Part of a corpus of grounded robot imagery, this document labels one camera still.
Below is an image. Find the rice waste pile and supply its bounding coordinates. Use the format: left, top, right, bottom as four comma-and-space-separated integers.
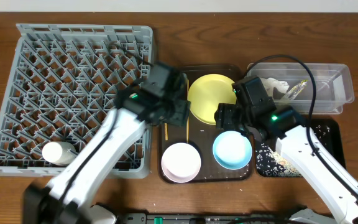
255, 124, 334, 177

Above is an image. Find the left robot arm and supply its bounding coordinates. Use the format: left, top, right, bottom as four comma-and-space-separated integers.
22, 62, 190, 223

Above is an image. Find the wooden chopstick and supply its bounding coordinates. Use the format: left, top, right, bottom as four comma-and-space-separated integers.
164, 123, 168, 141
186, 79, 190, 144

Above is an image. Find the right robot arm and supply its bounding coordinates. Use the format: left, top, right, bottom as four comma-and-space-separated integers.
214, 76, 358, 223

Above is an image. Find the green snack wrapper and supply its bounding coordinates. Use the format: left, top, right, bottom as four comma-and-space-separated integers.
281, 80, 308, 101

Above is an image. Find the white napkin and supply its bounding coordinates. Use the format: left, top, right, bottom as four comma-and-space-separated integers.
260, 78, 290, 96

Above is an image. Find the pink bowl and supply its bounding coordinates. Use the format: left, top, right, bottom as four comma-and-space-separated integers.
161, 142, 201, 184

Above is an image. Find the yellow round plate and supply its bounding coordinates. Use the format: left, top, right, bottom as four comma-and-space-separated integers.
187, 74, 236, 125

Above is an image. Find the grey plastic dish rack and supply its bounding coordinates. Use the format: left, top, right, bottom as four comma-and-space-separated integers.
0, 24, 155, 177

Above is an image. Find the dark brown serving tray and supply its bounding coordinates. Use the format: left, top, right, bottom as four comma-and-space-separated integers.
157, 64, 254, 184

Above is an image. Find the light blue bowl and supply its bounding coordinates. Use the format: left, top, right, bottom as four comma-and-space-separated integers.
212, 131, 252, 170

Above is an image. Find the white paper cup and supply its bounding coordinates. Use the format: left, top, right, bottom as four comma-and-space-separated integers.
42, 141, 76, 166

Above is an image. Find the black waste tray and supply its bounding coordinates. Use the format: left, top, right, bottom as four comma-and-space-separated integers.
254, 118, 346, 177

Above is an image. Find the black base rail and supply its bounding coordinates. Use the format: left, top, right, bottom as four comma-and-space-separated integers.
116, 211, 323, 224

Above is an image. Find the clear plastic bin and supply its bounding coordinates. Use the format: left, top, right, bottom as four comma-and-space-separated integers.
247, 62, 354, 114

